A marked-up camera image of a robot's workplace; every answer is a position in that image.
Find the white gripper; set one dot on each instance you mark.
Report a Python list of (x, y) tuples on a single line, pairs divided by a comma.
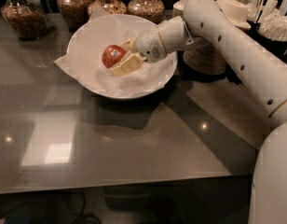
[(148, 45)]

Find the red apple with sticker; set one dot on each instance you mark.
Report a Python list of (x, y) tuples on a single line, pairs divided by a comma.
[(112, 55)]

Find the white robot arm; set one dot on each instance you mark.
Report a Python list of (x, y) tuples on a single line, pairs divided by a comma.
[(264, 74)]

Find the white tissue paper liner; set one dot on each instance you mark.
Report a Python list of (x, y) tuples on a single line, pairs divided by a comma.
[(97, 34)]

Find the glass cereal jar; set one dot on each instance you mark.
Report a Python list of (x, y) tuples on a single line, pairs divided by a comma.
[(26, 18), (110, 6), (152, 10), (74, 12)]

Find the front stack paper bowls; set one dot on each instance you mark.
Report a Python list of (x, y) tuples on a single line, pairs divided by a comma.
[(208, 60)]

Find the leftmost glass cereal jar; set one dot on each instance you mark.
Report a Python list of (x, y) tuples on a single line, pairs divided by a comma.
[(26, 18)]

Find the white plastic spoons bunch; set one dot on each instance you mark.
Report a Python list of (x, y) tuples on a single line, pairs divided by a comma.
[(274, 27)]

